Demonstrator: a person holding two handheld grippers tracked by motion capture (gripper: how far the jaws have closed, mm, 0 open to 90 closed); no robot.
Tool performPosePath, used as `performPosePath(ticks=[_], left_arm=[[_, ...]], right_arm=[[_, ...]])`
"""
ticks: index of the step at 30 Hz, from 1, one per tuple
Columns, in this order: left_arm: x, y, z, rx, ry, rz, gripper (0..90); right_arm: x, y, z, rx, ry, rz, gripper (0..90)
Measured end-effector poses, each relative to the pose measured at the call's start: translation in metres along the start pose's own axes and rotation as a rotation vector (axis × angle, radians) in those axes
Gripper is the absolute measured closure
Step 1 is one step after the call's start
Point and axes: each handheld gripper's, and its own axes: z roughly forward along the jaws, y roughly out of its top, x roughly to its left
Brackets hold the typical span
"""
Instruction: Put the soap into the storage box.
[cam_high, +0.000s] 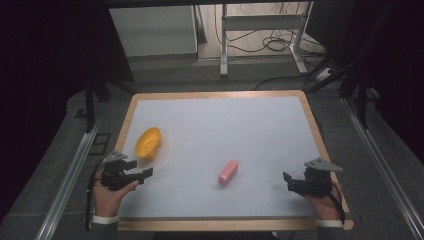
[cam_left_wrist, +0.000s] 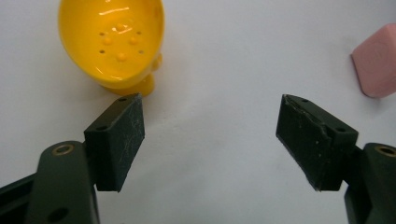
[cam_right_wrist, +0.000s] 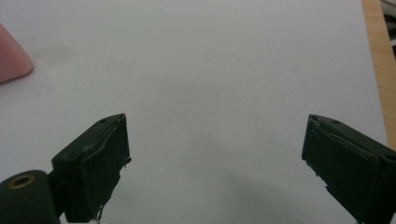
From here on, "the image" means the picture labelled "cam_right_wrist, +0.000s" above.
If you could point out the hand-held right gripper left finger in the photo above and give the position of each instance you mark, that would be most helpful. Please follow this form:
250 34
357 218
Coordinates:
90 168

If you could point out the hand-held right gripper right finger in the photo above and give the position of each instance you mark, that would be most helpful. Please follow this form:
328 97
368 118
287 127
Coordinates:
348 168

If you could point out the pink object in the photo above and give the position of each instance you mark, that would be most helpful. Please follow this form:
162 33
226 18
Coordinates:
12 59

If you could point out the dark striped object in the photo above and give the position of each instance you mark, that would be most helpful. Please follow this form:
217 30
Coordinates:
390 18

